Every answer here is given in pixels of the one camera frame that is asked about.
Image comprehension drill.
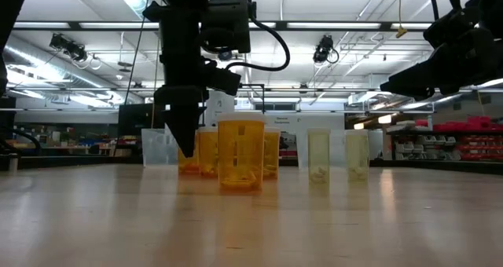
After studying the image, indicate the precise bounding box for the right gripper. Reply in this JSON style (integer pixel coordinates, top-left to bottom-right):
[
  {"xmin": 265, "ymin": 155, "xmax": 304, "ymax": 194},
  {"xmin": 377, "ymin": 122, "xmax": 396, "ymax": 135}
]
[{"xmin": 379, "ymin": 27, "xmax": 503, "ymax": 102}]

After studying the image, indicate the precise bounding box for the shelf with red bins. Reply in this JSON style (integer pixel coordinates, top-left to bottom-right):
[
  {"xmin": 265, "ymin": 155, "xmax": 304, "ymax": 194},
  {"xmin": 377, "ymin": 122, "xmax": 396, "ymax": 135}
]
[{"xmin": 387, "ymin": 115, "xmax": 503, "ymax": 162}]

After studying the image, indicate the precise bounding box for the white machine cabinet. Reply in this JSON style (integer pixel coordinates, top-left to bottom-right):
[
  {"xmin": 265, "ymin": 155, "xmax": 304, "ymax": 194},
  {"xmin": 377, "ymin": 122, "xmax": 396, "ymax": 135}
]
[{"xmin": 206, "ymin": 90, "xmax": 237, "ymax": 117}]

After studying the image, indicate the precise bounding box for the black monitor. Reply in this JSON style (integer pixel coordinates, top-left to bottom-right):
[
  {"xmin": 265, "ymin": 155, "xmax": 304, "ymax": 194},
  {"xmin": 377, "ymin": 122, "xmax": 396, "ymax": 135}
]
[{"xmin": 117, "ymin": 103, "xmax": 164, "ymax": 139}]

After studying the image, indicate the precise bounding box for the thin black hanging cable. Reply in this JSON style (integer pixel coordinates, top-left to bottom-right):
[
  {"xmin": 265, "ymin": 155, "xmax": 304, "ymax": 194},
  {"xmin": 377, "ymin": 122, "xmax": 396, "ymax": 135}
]
[{"xmin": 124, "ymin": 0, "xmax": 152, "ymax": 105}]

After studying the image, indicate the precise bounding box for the wide orange pill bottle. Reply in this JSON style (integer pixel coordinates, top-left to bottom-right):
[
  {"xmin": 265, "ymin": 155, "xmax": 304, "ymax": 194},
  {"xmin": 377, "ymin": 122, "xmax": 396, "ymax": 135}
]
[
  {"xmin": 178, "ymin": 131, "xmax": 200, "ymax": 175},
  {"xmin": 217, "ymin": 113, "xmax": 266, "ymax": 192},
  {"xmin": 197, "ymin": 126, "xmax": 219, "ymax": 178},
  {"xmin": 263, "ymin": 126, "xmax": 281, "ymax": 181}
]

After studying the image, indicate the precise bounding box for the white sign panel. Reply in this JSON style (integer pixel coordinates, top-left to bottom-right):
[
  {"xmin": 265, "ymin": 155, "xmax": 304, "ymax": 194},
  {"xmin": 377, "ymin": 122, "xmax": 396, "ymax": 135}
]
[{"xmin": 266, "ymin": 113, "xmax": 347, "ymax": 168}]

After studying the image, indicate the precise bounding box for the yellow hanging cord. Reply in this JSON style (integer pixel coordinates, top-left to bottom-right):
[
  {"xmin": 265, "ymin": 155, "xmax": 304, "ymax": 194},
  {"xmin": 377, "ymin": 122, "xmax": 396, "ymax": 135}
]
[{"xmin": 395, "ymin": 0, "xmax": 409, "ymax": 39}]

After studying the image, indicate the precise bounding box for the ceiling light strip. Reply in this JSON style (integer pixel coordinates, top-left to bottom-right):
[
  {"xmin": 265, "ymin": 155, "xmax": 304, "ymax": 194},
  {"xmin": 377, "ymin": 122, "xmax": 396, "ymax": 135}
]
[{"xmin": 11, "ymin": 20, "xmax": 433, "ymax": 31}]

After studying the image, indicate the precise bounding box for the pale yellow pill bottle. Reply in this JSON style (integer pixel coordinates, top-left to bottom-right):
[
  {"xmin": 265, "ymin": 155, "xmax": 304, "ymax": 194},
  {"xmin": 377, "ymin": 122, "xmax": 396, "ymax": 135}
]
[
  {"xmin": 345, "ymin": 129, "xmax": 370, "ymax": 183},
  {"xmin": 307, "ymin": 127, "xmax": 332, "ymax": 185}
]

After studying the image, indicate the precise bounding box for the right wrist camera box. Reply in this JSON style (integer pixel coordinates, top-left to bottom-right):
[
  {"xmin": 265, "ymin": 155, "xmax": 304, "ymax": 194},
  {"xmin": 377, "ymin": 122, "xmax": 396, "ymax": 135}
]
[{"xmin": 422, "ymin": 5, "xmax": 483, "ymax": 50}]

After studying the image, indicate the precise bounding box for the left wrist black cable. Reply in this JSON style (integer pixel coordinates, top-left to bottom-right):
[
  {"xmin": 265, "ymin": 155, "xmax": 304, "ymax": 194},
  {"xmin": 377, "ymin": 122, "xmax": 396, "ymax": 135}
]
[{"xmin": 226, "ymin": 0, "xmax": 292, "ymax": 72}]

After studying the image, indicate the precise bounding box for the clear plastic bin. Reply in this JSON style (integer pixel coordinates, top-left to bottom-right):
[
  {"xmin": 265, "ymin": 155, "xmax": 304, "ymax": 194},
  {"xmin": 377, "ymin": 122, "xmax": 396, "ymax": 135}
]
[
  {"xmin": 141, "ymin": 127, "xmax": 215, "ymax": 168},
  {"xmin": 296, "ymin": 129, "xmax": 365, "ymax": 170}
]

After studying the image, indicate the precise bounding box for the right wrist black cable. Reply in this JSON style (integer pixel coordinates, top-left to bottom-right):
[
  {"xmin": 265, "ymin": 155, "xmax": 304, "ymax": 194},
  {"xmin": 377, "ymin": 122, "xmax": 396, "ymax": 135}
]
[{"xmin": 423, "ymin": 0, "xmax": 440, "ymax": 21}]

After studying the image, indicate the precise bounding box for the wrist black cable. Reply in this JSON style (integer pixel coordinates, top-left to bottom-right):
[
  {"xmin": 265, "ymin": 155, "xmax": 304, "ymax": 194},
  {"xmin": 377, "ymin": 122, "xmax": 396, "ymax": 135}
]
[
  {"xmin": 423, "ymin": 0, "xmax": 440, "ymax": 21},
  {"xmin": 226, "ymin": 0, "xmax": 292, "ymax": 72}
]

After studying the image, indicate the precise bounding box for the black ceiling camera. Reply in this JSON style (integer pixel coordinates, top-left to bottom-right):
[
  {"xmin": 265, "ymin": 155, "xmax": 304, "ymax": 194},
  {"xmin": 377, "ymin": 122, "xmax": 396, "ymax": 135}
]
[
  {"xmin": 49, "ymin": 32, "xmax": 88, "ymax": 63},
  {"xmin": 313, "ymin": 34, "xmax": 340, "ymax": 64}
]

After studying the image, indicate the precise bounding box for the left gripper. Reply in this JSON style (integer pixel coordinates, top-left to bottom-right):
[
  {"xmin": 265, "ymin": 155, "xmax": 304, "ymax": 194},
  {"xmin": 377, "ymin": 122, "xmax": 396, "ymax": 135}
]
[{"xmin": 153, "ymin": 22, "xmax": 210, "ymax": 159}]

